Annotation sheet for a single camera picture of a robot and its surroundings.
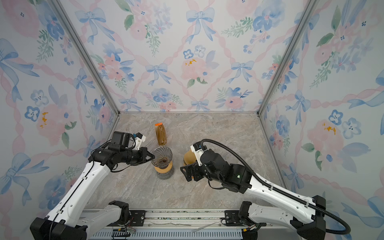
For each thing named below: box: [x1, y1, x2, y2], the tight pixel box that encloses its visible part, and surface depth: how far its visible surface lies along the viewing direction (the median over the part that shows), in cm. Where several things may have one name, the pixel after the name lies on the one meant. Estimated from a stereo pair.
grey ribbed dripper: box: [151, 146, 173, 169], surface depth 78 cm
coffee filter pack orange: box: [154, 122, 167, 146], surface depth 101 cm
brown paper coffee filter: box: [184, 148, 196, 165], surface depth 80 cm
